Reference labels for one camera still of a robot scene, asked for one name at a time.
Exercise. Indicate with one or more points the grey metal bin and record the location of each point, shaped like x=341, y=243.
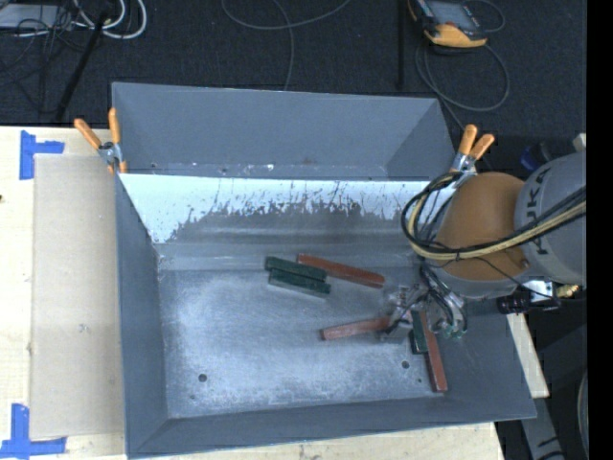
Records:
x=268, y=343

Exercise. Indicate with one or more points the dark green flat block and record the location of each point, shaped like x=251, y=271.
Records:
x=293, y=267
x=418, y=336
x=301, y=283

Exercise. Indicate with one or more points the pale wood flat board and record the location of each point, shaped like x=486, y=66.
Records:
x=72, y=281

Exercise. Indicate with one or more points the red-brown flat block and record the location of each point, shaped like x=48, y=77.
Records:
x=436, y=362
x=352, y=328
x=341, y=269

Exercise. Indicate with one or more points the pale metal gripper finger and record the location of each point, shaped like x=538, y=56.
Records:
x=396, y=304
x=396, y=335

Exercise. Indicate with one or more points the black cylinder on white bracket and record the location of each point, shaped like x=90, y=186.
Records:
x=515, y=302

